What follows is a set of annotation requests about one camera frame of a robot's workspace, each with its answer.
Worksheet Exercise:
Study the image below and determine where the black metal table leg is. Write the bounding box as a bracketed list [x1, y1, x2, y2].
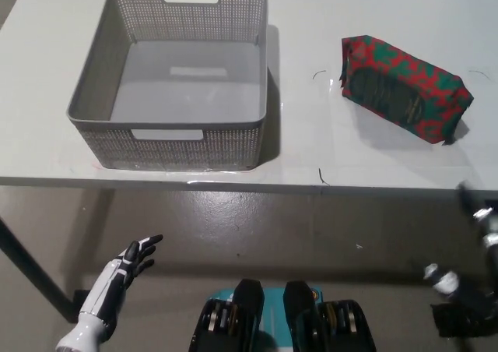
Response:
[0, 216, 91, 324]

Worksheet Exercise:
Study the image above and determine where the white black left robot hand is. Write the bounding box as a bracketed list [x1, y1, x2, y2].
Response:
[79, 234, 164, 330]

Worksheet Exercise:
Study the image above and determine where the black metal table foot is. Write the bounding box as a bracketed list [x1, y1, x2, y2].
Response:
[430, 301, 487, 340]

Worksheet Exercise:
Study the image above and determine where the grey perforated plastic basket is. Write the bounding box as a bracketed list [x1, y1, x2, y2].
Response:
[65, 0, 270, 172]

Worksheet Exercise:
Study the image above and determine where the red green coffee bean bag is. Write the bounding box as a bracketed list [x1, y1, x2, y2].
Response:
[337, 34, 475, 147]

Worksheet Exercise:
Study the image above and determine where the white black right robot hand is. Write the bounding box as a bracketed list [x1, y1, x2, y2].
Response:
[423, 180, 498, 303]

